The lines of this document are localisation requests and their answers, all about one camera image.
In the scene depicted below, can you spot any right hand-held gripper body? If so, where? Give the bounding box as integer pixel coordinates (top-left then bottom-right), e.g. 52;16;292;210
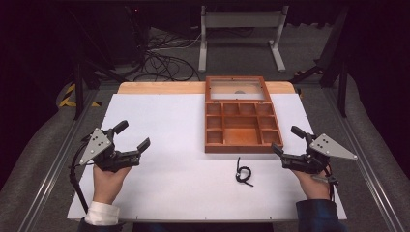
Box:
280;132;359;175

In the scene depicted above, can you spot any black tripod stand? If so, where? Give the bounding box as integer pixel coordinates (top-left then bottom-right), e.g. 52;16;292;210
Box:
64;6;153;122

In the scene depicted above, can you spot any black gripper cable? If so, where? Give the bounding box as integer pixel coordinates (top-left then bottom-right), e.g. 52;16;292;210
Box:
310;163;339;203
69;134;98;215

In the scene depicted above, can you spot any white table mat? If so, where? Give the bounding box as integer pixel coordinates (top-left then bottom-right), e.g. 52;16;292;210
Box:
67;93;348;223

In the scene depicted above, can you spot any bundle of floor cables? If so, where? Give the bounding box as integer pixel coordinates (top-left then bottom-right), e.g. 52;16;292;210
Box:
132;26;255;82

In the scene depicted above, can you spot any black metal stand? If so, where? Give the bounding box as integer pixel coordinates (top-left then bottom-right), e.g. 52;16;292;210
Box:
288;6;350;118

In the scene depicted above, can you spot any person's right hand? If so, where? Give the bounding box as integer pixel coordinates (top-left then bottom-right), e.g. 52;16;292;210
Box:
291;169;332;201

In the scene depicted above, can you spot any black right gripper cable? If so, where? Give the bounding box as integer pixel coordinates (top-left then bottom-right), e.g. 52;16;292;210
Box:
310;163;339;203

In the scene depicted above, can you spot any black cord necklace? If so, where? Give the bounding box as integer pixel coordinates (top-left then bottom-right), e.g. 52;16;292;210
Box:
234;156;255;188

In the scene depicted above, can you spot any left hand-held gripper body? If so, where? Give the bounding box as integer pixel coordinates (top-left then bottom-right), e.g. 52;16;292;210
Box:
78;128;142;173

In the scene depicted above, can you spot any person's left hand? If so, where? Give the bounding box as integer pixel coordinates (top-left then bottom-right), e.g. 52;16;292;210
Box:
92;163;132;205

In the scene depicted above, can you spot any yellow black hazard tape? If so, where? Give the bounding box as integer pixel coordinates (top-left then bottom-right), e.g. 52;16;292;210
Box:
58;82;103;108

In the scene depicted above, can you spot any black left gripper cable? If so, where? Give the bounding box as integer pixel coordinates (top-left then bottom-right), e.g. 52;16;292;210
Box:
69;134;98;215

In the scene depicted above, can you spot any wooden compartment box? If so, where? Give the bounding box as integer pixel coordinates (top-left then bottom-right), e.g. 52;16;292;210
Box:
204;75;284;155

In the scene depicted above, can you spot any white metal stand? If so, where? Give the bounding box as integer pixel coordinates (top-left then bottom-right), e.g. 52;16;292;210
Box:
197;5;290;73

